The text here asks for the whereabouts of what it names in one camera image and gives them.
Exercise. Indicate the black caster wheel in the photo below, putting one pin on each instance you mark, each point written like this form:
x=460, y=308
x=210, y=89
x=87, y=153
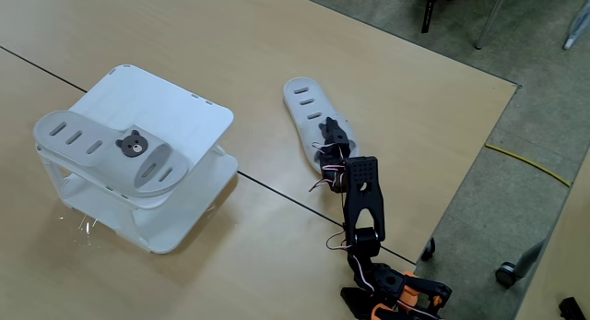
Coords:
x=428, y=249

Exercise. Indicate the grey caster wheel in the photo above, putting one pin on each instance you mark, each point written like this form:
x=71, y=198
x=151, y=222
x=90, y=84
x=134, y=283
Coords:
x=506, y=274

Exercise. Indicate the grey table leg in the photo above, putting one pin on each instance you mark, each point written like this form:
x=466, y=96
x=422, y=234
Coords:
x=530, y=260

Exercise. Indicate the small black object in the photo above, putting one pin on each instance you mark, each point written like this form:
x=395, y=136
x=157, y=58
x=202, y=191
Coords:
x=571, y=308

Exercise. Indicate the black chair leg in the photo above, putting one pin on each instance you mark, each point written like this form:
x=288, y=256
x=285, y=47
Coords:
x=428, y=13

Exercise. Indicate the metal chair leg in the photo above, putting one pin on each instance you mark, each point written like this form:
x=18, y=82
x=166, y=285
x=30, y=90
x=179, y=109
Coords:
x=491, y=18

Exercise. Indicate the white bear slipper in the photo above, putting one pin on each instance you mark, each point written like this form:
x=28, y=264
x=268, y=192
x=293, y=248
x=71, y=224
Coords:
x=306, y=108
x=87, y=145

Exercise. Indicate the white plastic box shelf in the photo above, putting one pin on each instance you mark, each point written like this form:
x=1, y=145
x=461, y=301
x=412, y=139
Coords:
x=184, y=126

